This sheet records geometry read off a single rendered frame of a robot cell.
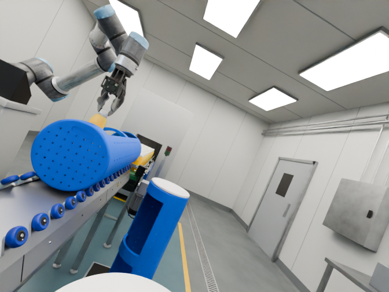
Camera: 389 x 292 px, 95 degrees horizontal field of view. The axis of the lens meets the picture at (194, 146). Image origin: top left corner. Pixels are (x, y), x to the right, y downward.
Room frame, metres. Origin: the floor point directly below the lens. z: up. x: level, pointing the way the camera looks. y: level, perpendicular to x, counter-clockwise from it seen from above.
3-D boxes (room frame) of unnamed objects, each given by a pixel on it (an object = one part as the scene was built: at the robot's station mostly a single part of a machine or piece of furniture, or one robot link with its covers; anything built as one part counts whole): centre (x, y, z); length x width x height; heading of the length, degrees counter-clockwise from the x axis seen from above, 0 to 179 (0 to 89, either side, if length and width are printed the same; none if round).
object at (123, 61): (0.78, 0.42, 1.52); 0.10 x 0.09 x 0.05; 98
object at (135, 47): (0.78, 0.43, 1.61); 0.10 x 0.09 x 0.12; 40
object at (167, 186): (1.21, 0.03, 1.03); 0.28 x 0.28 x 0.01
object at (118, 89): (0.78, 0.42, 1.44); 0.09 x 0.08 x 0.12; 8
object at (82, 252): (1.53, 0.47, 0.31); 0.06 x 0.06 x 0.63; 8
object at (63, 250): (1.51, 0.61, 0.31); 0.06 x 0.06 x 0.63; 8
